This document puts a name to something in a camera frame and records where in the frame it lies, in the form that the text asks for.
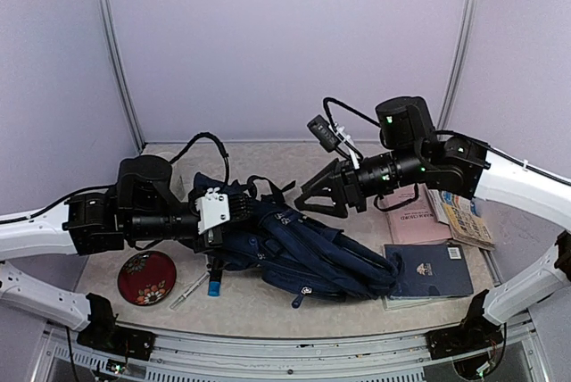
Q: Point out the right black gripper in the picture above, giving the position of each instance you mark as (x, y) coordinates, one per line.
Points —
(343, 174)

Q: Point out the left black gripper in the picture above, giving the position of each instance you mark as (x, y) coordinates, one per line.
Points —
(212, 240)

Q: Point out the navy blue student backpack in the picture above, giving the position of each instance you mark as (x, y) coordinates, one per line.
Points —
(296, 253)

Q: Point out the pink paperback book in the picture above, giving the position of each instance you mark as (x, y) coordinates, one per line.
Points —
(416, 224)

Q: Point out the dark blue book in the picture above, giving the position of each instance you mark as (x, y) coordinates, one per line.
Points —
(429, 271)

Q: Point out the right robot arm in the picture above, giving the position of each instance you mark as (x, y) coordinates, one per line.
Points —
(463, 166)

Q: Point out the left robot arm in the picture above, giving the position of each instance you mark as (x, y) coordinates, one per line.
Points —
(140, 206)

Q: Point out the clear plastic syringe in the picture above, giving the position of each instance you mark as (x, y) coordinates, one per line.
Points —
(189, 291)

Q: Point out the black and blue stamp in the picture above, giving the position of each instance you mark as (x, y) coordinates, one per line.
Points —
(215, 277)

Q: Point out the red floral plate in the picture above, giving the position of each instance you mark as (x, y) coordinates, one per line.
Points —
(147, 278)

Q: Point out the white patterned ceramic cup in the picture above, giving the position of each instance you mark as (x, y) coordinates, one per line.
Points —
(176, 182)

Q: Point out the grey white book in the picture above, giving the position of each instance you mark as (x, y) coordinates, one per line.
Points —
(392, 304)

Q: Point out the colourful comic booklet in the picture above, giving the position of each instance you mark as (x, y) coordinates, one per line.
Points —
(459, 214)

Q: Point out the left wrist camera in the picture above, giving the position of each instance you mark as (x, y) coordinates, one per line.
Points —
(216, 208)

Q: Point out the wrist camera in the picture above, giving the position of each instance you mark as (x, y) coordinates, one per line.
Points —
(216, 208)
(333, 138)

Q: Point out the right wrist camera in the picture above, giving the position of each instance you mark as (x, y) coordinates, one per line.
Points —
(333, 138)

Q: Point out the front aluminium rail base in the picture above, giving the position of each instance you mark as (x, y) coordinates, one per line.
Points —
(184, 356)

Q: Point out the right aluminium frame post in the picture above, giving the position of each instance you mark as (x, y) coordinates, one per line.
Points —
(466, 22)

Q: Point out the aluminium frame post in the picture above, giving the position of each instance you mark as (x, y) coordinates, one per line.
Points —
(119, 74)
(466, 22)

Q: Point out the left aluminium frame post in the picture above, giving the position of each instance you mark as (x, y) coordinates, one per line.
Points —
(119, 74)

